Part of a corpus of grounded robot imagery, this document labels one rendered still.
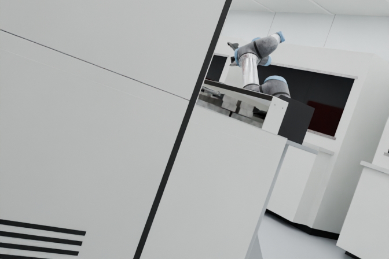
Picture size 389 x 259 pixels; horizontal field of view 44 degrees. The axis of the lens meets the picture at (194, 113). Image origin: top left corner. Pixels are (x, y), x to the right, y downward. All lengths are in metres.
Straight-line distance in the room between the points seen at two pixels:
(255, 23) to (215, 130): 6.57
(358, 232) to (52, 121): 3.80
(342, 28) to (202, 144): 5.42
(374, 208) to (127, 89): 3.61
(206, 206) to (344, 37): 5.32
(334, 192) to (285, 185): 0.51
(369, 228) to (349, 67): 1.76
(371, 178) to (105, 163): 3.65
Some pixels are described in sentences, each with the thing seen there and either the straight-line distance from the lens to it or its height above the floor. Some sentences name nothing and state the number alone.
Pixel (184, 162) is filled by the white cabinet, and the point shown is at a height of 0.62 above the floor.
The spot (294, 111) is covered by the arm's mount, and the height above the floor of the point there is 0.96.
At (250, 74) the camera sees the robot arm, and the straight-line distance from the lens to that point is 2.68.
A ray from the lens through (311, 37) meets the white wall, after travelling 7.25.
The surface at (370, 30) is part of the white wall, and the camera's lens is 6.69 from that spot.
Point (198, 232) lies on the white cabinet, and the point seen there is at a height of 0.39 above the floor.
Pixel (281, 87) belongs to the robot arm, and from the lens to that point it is 2.48.
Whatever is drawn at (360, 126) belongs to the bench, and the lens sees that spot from 5.41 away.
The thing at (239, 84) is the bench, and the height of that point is 1.40.
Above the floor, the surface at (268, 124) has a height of 0.85.
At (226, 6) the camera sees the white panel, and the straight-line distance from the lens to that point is 1.42.
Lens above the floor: 0.79
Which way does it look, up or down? level
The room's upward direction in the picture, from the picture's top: 20 degrees clockwise
